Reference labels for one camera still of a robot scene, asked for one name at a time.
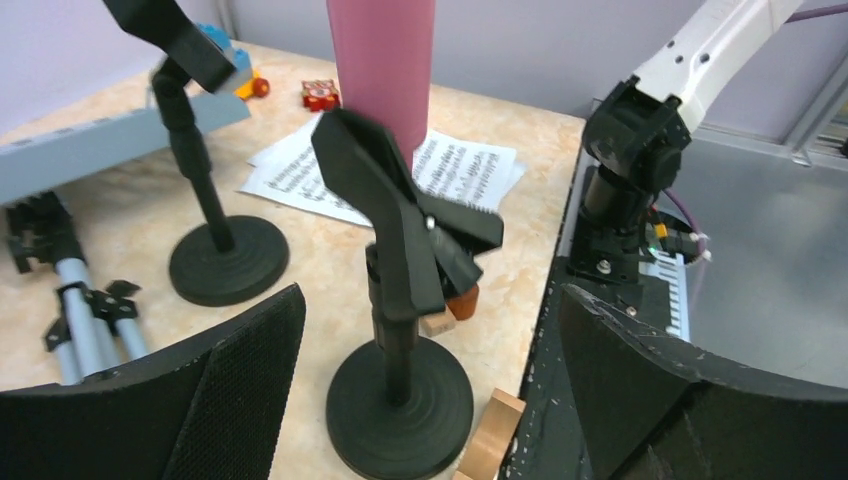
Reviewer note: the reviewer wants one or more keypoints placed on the wooden block near stand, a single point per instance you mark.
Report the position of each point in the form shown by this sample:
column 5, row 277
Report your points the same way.
column 437, row 324

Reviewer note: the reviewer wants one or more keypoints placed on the blue toy car blocks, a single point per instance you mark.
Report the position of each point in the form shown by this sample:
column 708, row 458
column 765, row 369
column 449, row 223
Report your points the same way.
column 247, row 82

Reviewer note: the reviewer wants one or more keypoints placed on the pink microphone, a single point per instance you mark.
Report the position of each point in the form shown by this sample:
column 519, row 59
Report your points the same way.
column 383, row 54

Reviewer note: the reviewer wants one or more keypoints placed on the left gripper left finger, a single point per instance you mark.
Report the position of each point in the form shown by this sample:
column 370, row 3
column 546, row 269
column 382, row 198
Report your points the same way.
column 208, row 407

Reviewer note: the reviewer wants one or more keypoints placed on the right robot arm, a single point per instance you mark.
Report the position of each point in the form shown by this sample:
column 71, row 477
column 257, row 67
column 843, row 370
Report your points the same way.
column 639, row 131

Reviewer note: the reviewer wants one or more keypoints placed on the wooden arch block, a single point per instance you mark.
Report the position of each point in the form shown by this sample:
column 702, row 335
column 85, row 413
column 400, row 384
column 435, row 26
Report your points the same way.
column 492, row 438

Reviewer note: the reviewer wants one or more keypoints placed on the brown wooden cylinder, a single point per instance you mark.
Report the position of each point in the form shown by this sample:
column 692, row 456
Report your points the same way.
column 463, row 306

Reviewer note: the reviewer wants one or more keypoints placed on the black round microphone stand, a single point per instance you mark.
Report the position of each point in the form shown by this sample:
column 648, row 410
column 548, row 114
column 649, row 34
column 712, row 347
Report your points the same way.
column 228, row 259

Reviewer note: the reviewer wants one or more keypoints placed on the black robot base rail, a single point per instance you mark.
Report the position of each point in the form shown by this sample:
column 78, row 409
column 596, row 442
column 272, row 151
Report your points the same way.
column 578, row 423

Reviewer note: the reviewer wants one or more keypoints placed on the red owl toy block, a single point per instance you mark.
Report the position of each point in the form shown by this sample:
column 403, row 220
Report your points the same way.
column 319, row 95

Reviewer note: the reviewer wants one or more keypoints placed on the black stand of pink microphone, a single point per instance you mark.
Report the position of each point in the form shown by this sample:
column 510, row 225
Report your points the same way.
column 401, row 406

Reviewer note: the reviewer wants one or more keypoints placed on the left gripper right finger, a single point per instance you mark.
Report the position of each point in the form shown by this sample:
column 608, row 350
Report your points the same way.
column 727, row 420

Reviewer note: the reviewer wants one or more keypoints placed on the light blue music stand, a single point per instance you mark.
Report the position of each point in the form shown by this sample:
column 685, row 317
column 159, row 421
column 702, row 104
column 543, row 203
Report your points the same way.
column 128, row 219

